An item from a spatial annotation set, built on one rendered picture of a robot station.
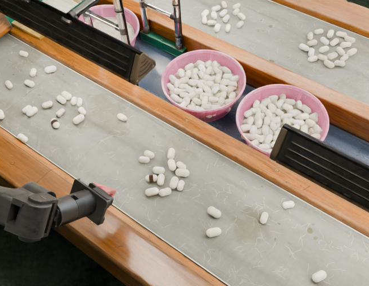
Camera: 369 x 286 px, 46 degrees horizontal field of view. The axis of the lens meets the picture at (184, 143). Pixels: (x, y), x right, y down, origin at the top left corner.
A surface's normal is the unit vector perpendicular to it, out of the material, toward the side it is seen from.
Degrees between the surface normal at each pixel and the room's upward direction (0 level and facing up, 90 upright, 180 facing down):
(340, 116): 90
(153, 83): 0
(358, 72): 0
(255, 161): 0
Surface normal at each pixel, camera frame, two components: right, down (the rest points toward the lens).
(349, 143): -0.05, -0.58
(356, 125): -0.60, 0.67
